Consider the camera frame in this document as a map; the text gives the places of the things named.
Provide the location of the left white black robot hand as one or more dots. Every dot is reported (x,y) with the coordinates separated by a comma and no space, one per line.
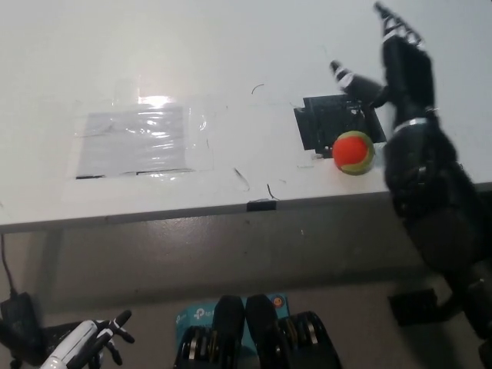
(73,342)

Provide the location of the teal tp-link box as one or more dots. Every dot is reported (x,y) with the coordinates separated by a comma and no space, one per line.
(192,317)

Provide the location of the clear plastic sheet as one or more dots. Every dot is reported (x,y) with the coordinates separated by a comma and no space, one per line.
(132,142)

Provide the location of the orange yellow-green tennis ball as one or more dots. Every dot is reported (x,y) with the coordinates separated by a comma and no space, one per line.
(351,151)

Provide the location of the black tape patch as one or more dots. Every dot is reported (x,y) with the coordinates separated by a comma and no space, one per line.
(326,119)

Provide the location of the black power adapter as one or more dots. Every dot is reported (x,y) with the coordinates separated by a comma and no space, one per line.
(17,313)

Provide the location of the small black tape strip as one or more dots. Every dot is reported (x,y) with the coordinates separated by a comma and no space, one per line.
(261,206)

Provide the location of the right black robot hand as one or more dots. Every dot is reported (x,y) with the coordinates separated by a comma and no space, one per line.
(409,77)

